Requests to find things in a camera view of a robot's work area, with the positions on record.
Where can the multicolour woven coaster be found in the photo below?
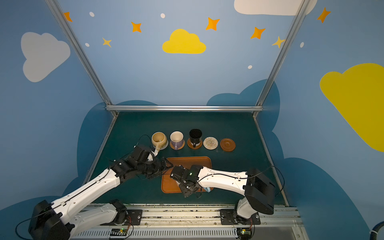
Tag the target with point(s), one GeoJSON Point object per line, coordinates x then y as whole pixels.
{"type": "Point", "coordinates": [210, 143]}

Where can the rattan woven coaster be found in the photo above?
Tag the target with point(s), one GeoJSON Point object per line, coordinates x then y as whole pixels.
{"type": "Point", "coordinates": [177, 145]}

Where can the left controller board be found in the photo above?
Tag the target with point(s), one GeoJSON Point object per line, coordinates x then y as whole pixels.
{"type": "Point", "coordinates": [118, 234]}

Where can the grey woven coaster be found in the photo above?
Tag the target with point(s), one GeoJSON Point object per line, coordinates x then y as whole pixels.
{"type": "Point", "coordinates": [162, 145]}

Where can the lavender mug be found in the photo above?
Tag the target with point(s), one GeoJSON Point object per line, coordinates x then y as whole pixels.
{"type": "Point", "coordinates": [177, 136]}

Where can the aluminium frame post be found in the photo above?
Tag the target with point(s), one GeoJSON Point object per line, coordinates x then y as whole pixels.
{"type": "Point", "coordinates": [290, 37]}
{"type": "Point", "coordinates": [59, 15]}

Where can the aluminium frame right post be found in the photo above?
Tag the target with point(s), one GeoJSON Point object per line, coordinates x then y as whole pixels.
{"type": "Point", "coordinates": [290, 37]}

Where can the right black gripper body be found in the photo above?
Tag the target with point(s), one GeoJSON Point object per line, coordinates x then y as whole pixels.
{"type": "Point", "coordinates": [186, 186]}

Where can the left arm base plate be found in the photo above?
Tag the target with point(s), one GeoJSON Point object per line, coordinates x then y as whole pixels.
{"type": "Point", "coordinates": [126, 218]}

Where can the right controller board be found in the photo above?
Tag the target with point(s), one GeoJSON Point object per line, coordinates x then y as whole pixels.
{"type": "Point", "coordinates": [244, 234]}

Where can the controller board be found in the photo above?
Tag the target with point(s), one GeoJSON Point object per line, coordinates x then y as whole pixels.
{"type": "Point", "coordinates": [118, 234]}
{"type": "Point", "coordinates": [244, 234]}

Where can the aluminium front rail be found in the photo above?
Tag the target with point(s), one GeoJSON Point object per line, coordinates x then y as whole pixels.
{"type": "Point", "coordinates": [199, 221]}

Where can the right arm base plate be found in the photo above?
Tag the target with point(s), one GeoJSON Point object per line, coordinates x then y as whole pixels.
{"type": "Point", "coordinates": [228, 217]}

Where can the aluminium frame left post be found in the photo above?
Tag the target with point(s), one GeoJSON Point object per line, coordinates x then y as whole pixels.
{"type": "Point", "coordinates": [59, 15]}

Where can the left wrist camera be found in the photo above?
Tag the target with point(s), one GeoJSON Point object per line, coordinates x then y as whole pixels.
{"type": "Point", "coordinates": [152, 154]}

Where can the cream yellow mug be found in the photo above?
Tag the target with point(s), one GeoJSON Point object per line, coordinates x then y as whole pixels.
{"type": "Point", "coordinates": [158, 137]}

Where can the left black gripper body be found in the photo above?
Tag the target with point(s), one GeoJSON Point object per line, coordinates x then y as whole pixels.
{"type": "Point", "coordinates": [157, 166]}

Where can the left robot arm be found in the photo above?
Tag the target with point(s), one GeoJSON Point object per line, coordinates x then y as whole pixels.
{"type": "Point", "coordinates": [64, 218]}

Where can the brown wooden coaster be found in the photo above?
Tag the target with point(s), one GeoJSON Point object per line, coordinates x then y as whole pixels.
{"type": "Point", "coordinates": [194, 147]}
{"type": "Point", "coordinates": [227, 145]}

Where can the black mug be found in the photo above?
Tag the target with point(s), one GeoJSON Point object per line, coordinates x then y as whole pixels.
{"type": "Point", "coordinates": [195, 136]}

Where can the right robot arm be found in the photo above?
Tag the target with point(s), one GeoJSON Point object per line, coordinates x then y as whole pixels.
{"type": "Point", "coordinates": [257, 189]}

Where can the aluminium frame back bar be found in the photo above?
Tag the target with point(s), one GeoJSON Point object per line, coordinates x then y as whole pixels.
{"type": "Point", "coordinates": [131, 108]}

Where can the orange serving tray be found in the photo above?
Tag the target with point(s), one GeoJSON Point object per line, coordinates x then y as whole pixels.
{"type": "Point", "coordinates": [170, 186]}

